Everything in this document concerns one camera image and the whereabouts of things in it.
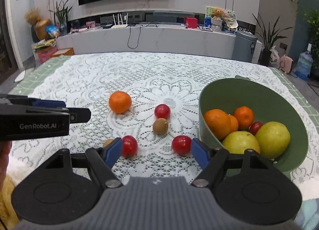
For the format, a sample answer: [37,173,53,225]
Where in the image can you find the green checked table mat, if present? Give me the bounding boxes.
[1,55,318,128]

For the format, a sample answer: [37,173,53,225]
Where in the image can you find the brown kiwi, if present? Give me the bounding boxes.
[153,118,169,135]

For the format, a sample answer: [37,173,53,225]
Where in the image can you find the large orange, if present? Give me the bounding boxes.
[203,109,231,140]

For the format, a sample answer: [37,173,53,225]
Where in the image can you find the white lace tablecloth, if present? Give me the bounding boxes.
[11,52,318,184]

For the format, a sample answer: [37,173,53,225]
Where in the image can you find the large yellow-green pear front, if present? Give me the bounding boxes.
[222,131,261,154]

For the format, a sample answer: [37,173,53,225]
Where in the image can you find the person's hand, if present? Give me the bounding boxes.
[0,141,12,190]

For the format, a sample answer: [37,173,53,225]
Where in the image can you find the small tan longan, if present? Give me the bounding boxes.
[103,139,114,147]

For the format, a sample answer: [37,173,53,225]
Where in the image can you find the large yellow-green pear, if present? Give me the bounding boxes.
[222,131,261,154]
[255,121,291,159]

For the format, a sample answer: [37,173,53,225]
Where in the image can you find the green plant in vase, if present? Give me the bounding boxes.
[50,0,72,36]

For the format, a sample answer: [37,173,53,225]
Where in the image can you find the green colander bowl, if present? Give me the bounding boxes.
[198,75,309,178]

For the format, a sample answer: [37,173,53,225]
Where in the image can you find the teddy bear toy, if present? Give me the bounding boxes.
[211,7,224,19]

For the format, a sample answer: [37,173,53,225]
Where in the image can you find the black hanging cable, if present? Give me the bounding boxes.
[126,23,159,50]

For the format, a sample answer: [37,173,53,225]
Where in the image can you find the white wifi router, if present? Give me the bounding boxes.
[111,13,128,29]

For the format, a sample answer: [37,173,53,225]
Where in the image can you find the white plastic bag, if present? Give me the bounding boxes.
[269,45,280,68]

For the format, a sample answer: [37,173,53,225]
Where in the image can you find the grey-blue trash bin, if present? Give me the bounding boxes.
[231,31,257,62]

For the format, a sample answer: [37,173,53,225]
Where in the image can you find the white marble tv cabinet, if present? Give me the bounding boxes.
[55,24,262,64]

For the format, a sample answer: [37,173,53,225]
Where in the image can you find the red box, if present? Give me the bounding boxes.
[185,17,198,29]

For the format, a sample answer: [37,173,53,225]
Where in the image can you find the cherry tomato top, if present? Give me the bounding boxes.
[154,104,171,119]

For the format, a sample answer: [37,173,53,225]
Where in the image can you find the blue water jug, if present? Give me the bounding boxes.
[295,51,313,80]

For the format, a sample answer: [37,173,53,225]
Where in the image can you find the potted plant black pot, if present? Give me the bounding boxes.
[252,14,293,66]

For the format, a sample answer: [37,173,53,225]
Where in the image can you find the mandarin orange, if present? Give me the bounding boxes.
[108,91,132,114]
[232,106,254,130]

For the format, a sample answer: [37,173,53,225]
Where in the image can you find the pink small heater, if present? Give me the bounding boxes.
[280,54,294,74]

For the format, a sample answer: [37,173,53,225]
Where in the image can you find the orange flat box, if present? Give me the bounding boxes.
[51,48,75,58]

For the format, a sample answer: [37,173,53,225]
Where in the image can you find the large yellow-green pear back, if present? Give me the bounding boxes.
[255,121,291,159]

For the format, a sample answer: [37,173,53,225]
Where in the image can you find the golden vase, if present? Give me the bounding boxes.
[34,19,52,40]

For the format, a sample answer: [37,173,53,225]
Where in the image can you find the cherry tomato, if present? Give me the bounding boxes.
[249,121,263,135]
[154,104,171,119]
[122,135,138,159]
[171,135,192,155]

